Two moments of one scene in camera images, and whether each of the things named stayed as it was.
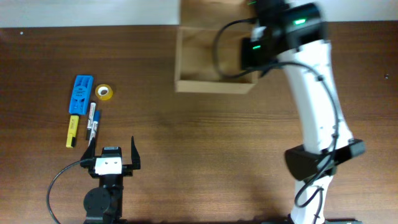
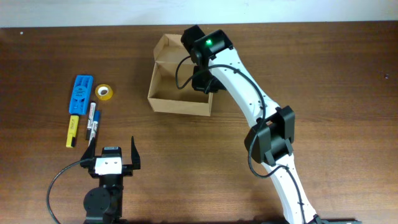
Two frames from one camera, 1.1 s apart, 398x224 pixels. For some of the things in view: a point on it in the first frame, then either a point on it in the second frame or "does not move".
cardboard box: (209, 46) to (170, 89)
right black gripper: (247, 60) to (197, 83)
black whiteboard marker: (90, 121) does not move
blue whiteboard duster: (81, 94) does not move
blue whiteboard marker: (96, 117) does not move
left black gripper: (127, 169) does not move
